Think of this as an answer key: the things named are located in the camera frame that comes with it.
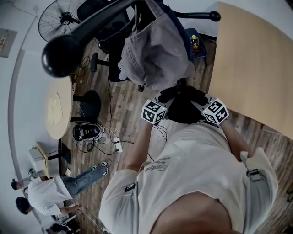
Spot round wooden table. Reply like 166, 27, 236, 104
43, 76, 102, 165

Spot grey jacket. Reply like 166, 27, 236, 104
118, 0, 195, 91

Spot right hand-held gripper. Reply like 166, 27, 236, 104
191, 95, 230, 126

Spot light wooden table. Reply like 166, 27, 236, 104
207, 1, 293, 142

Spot person's white shirt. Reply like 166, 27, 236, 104
98, 123, 279, 234

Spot black cloth bundle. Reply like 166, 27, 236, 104
158, 79, 210, 125

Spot white power strip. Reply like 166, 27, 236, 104
114, 137, 124, 153

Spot black white helmet device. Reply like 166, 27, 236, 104
72, 122, 108, 144

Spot beige cloth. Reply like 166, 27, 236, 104
45, 92, 65, 125

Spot person's right forearm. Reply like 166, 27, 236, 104
221, 120, 254, 158

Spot person's left forearm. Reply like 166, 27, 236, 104
125, 120, 153, 171

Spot yellow bottle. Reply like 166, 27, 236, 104
190, 34, 200, 50

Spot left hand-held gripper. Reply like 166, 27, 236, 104
141, 97, 175, 125

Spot blue chair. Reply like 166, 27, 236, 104
183, 27, 209, 68

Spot black standing fan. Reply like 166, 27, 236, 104
38, 0, 87, 43

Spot white box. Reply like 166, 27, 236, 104
28, 141, 50, 172

